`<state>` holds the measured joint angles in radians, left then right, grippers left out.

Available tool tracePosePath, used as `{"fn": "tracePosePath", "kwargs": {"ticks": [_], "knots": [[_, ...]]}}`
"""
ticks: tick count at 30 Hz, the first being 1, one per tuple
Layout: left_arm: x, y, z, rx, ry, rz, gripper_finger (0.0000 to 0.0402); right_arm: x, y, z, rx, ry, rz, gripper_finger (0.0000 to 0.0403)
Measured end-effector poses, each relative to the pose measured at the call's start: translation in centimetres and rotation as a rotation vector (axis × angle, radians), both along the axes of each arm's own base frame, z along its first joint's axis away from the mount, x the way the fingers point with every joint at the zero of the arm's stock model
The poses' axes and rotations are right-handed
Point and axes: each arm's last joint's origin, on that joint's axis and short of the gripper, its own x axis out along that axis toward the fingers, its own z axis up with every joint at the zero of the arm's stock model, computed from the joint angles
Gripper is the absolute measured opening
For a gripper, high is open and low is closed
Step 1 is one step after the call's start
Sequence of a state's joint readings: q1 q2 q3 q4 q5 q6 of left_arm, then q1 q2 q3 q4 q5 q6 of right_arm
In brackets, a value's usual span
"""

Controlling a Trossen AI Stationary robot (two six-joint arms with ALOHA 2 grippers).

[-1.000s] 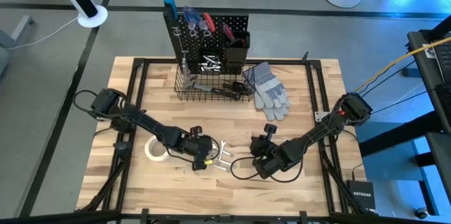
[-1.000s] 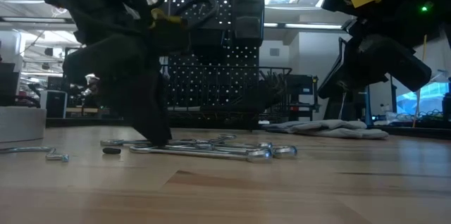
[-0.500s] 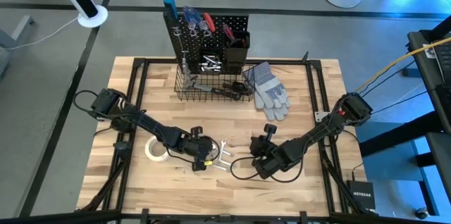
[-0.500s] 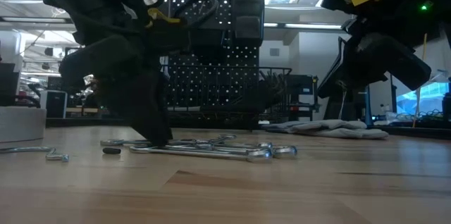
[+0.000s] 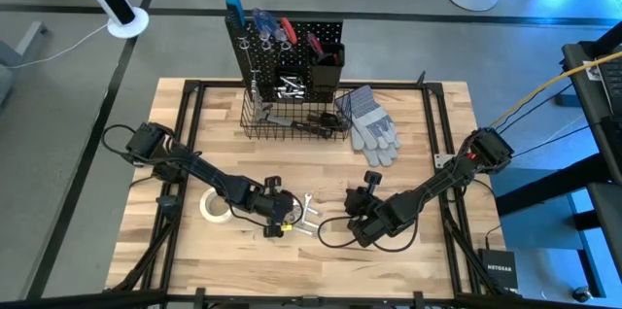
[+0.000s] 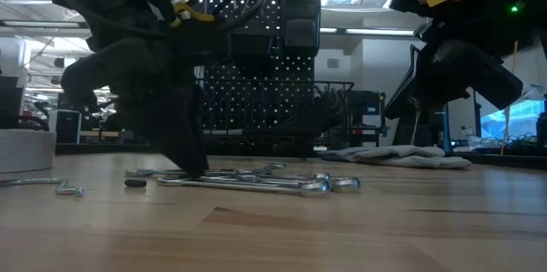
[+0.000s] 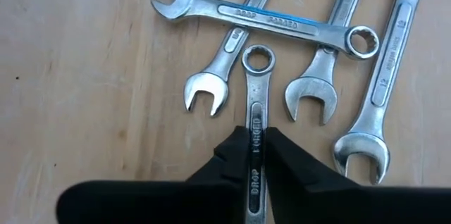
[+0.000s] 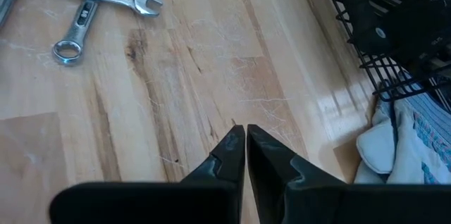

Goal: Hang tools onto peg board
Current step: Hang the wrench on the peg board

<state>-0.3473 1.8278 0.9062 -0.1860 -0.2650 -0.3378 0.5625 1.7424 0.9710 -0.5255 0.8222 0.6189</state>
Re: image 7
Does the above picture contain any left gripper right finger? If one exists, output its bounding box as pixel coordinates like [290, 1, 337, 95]
[264, 127, 451, 224]

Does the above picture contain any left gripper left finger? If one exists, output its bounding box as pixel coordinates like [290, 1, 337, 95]
[56, 125, 251, 224]

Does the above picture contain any large chrome combination wrench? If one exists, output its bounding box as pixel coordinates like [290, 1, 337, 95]
[333, 0, 442, 185]

